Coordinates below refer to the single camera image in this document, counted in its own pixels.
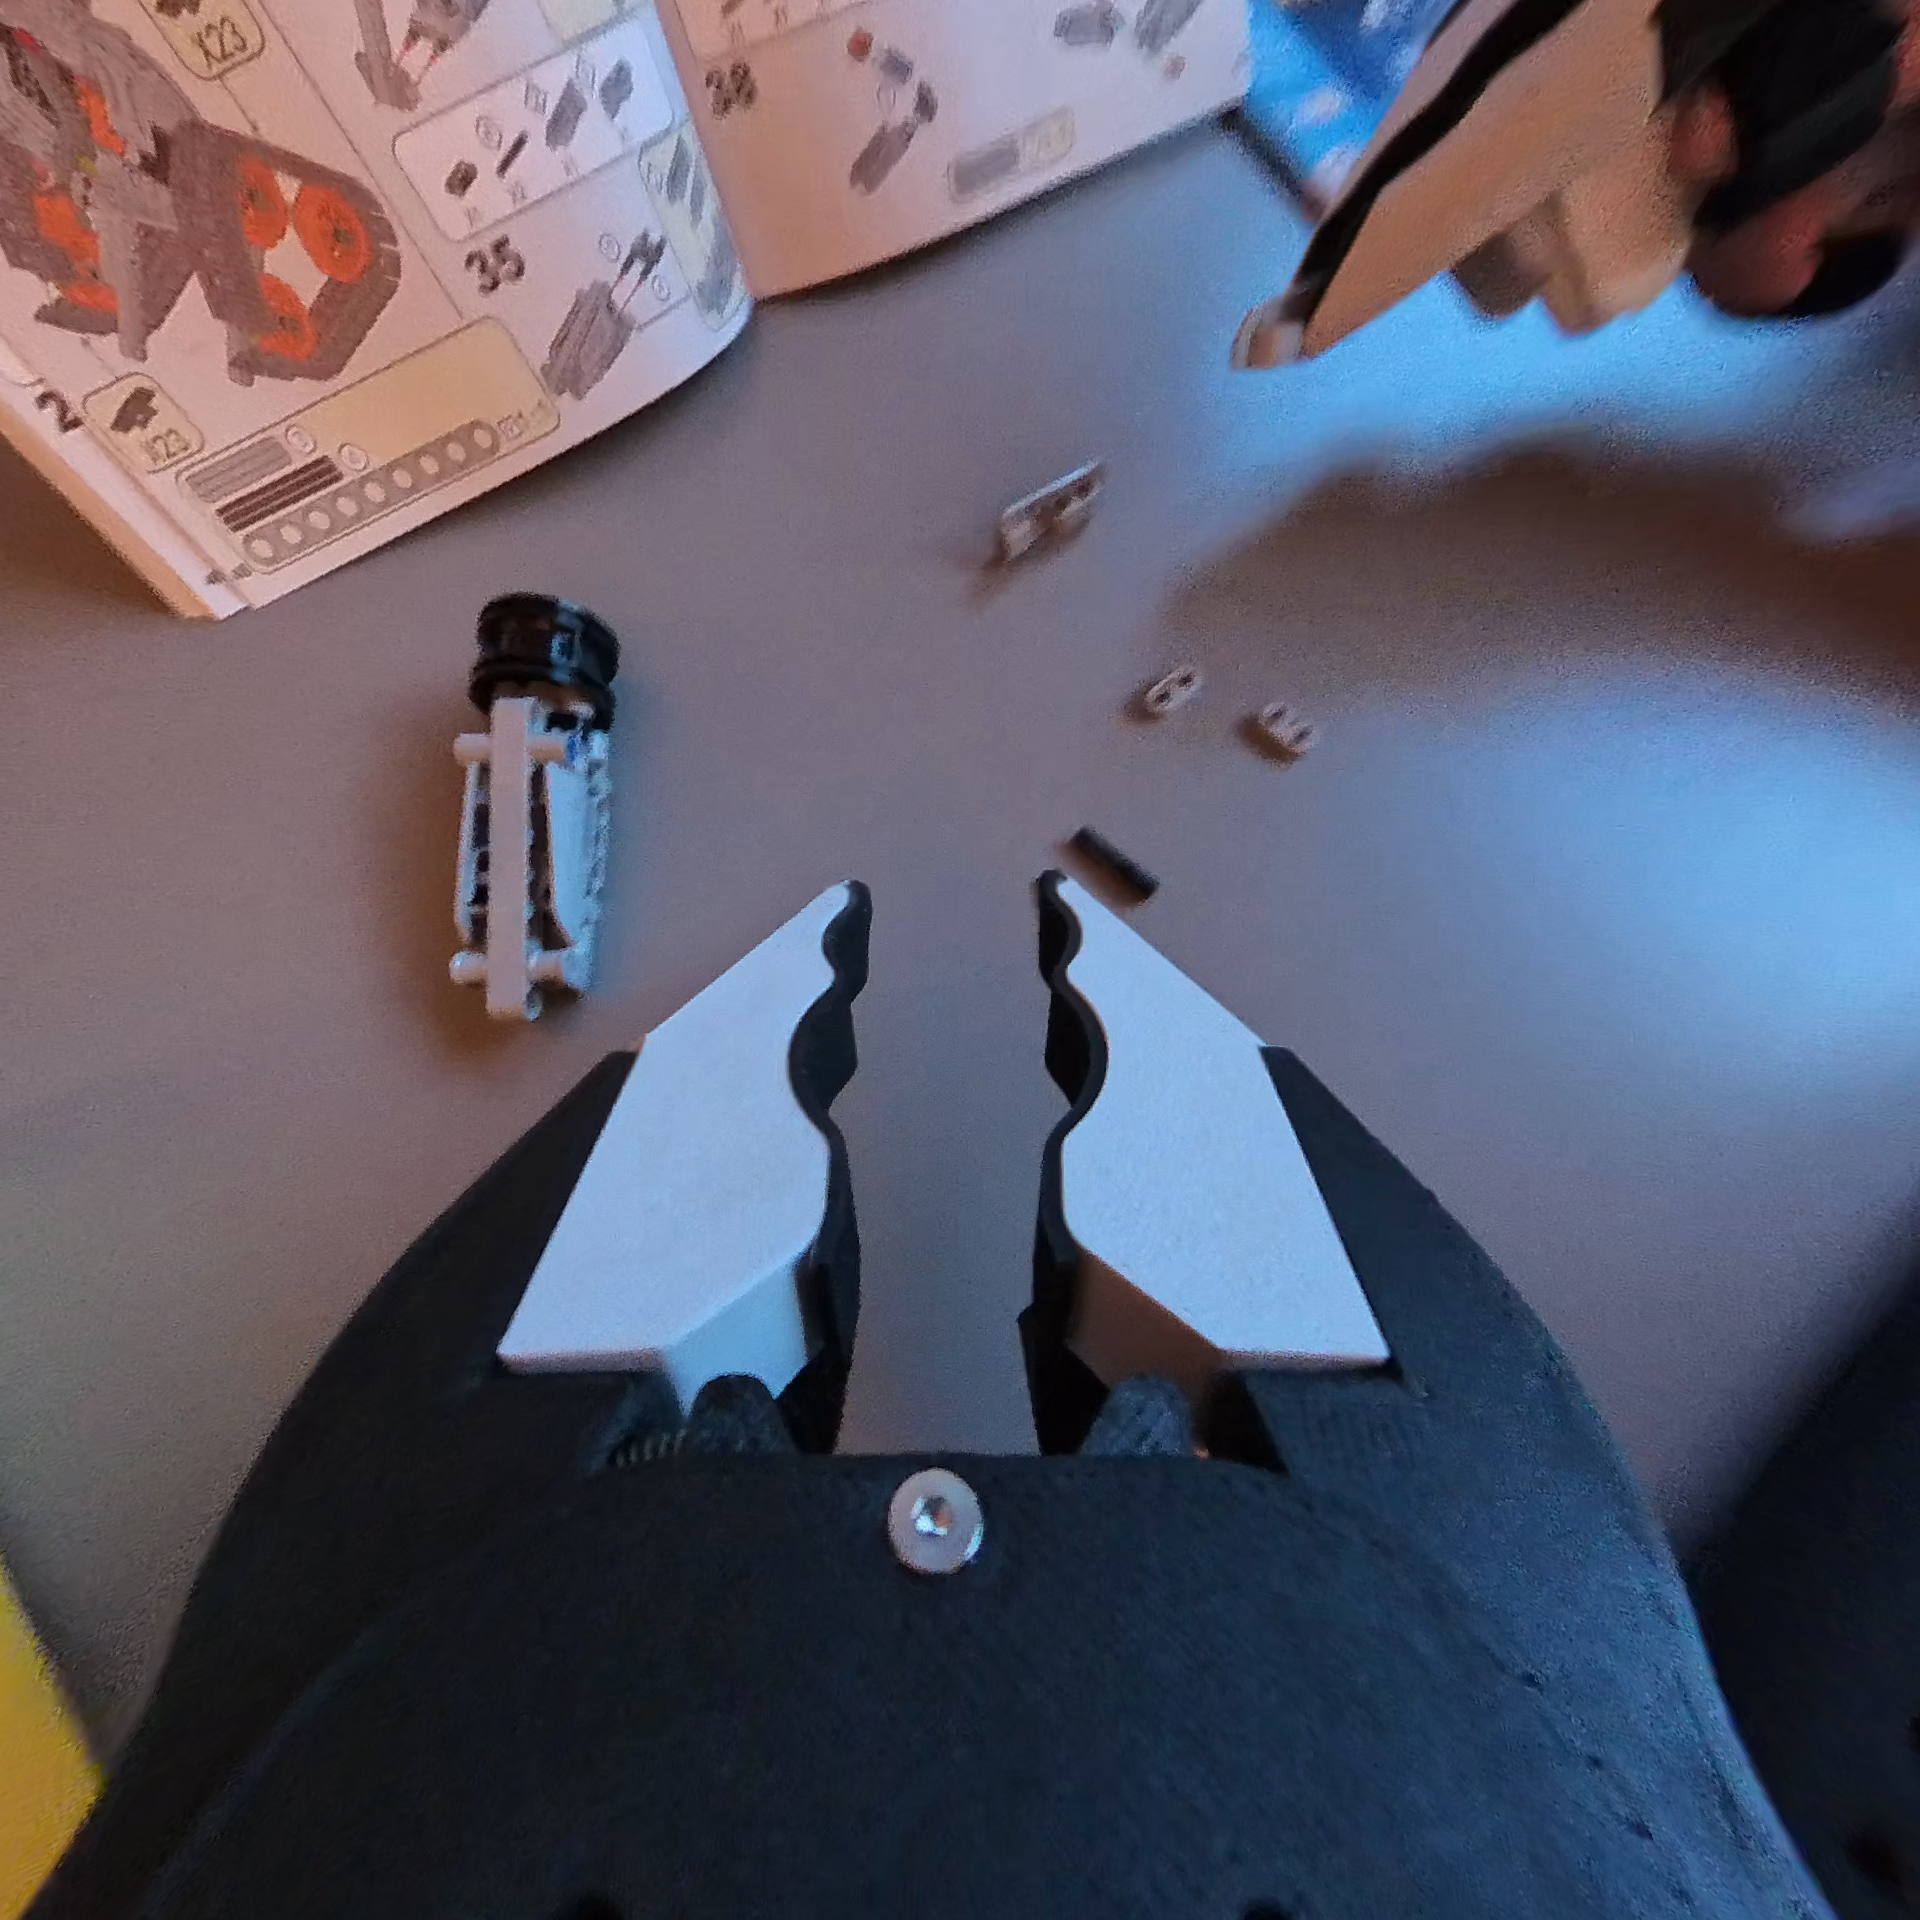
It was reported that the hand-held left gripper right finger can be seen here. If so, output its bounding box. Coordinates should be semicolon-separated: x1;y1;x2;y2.
1017;871;1392;1456

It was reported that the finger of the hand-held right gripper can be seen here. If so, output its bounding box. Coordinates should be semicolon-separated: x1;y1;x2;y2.
1297;17;1696;361
1289;0;1594;324

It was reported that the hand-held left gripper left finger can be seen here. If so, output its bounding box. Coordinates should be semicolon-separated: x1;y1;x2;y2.
497;880;875;1456

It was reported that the short black axle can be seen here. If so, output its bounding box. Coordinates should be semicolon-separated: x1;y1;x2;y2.
1064;826;1161;906

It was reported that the grey desk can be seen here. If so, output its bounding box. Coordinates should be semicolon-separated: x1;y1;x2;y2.
0;119;1920;1802

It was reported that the person's right hand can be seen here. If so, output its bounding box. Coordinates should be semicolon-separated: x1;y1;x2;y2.
1679;90;1920;321

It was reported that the blue booklet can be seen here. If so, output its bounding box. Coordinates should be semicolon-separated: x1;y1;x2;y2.
1230;0;1442;196

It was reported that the grey motor assembly black wheel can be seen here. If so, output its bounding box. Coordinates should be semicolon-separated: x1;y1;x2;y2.
448;592;623;1025

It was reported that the grey three-hole brick beam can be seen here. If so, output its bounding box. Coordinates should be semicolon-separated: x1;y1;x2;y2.
993;462;1110;570

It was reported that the white building instruction booklet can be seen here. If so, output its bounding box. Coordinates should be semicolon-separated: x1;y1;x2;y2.
0;0;1255;619

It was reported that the yellow box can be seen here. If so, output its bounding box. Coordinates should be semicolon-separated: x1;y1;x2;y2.
0;1559;107;1920

